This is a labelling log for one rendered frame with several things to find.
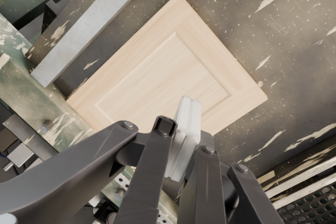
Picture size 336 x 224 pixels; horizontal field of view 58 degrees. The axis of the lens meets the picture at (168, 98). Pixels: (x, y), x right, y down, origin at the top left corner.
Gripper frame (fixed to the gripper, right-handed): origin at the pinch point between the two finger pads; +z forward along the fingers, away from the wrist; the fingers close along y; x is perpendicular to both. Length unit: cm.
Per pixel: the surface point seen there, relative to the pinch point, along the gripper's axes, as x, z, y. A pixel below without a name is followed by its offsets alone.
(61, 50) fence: -13, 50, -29
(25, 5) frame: -10, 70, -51
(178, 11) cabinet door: 5.4, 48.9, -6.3
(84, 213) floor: -111, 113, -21
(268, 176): -25, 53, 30
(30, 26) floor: -34, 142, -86
